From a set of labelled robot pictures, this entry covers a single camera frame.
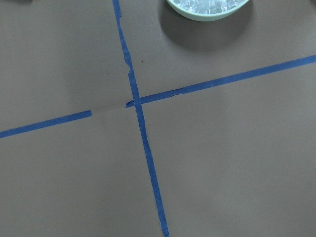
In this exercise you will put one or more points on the green bowl of ice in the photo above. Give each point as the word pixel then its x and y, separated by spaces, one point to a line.
pixel 206 10

